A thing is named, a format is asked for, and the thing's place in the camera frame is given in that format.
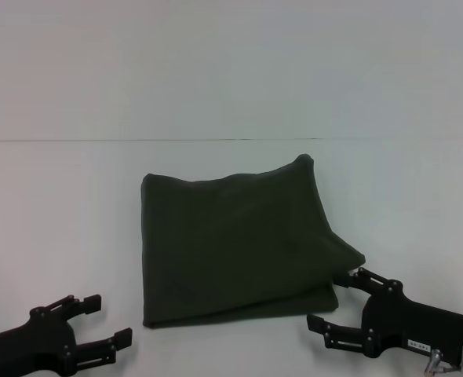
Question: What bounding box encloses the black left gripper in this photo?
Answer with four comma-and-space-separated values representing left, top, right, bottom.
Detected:
0, 293, 134, 377

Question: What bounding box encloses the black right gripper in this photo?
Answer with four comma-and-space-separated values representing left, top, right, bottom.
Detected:
306, 266, 463, 368

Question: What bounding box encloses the dark green t-shirt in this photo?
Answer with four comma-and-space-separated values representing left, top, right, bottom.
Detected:
140, 153, 367, 329

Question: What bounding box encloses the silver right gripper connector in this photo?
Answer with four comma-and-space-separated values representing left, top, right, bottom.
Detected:
422, 348, 445, 376

